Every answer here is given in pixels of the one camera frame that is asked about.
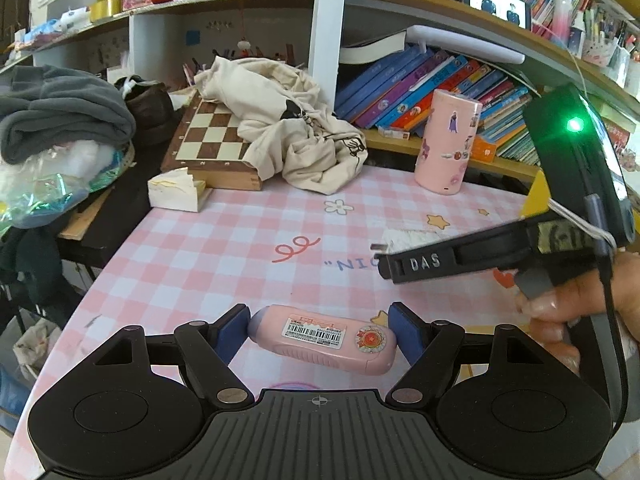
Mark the white wooden bookshelf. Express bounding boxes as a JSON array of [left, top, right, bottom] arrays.
[[0, 0, 640, 186]]

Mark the white thin cable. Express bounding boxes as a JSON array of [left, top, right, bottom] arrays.
[[547, 199, 618, 251]]

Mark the grey fleece garment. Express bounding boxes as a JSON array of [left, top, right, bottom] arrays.
[[0, 64, 137, 166]]

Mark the cream cloth bag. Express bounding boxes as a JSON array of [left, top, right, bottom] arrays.
[[194, 55, 369, 196]]

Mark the iridescent plastic bag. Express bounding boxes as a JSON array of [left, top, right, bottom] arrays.
[[0, 142, 136, 236]]

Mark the framed photo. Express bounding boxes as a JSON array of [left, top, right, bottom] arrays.
[[467, 0, 533, 30]]

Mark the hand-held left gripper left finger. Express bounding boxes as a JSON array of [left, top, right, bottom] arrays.
[[95, 303, 253, 406]]

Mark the black cable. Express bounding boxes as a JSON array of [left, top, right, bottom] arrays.
[[582, 194, 632, 441]]

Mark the pink checked table mat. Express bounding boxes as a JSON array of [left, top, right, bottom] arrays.
[[10, 162, 640, 461]]

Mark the dark brown bag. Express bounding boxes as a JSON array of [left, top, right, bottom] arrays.
[[117, 77, 188, 148]]

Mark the hanging tassel ornament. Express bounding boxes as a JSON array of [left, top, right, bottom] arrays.
[[235, 0, 256, 58]]

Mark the dark cloth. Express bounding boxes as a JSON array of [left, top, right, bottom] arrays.
[[0, 227, 63, 311]]

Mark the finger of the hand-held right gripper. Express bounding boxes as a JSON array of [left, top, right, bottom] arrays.
[[375, 222, 531, 286]]

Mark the torn cream paper box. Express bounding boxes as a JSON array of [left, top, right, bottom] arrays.
[[147, 167, 213, 213]]

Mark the row of colourful books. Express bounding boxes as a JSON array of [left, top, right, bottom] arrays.
[[334, 42, 640, 171]]

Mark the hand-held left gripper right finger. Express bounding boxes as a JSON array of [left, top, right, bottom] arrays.
[[387, 302, 543, 406]]

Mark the pen holder cup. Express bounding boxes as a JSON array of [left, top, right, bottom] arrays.
[[580, 10, 621, 68]]

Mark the pink white bottle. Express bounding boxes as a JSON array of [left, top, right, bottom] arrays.
[[550, 0, 575, 43]]

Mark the thick dark cover book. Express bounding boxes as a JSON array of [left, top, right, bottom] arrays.
[[339, 30, 407, 64]]

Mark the pink sticker canister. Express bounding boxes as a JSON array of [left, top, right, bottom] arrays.
[[414, 88, 483, 196]]

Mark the wooden chessboard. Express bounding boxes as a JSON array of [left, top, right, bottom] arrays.
[[160, 91, 263, 192]]

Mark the gold box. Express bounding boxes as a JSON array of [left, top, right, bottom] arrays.
[[90, 0, 123, 23]]

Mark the person's right hand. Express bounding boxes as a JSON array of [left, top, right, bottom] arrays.
[[514, 247, 640, 376]]

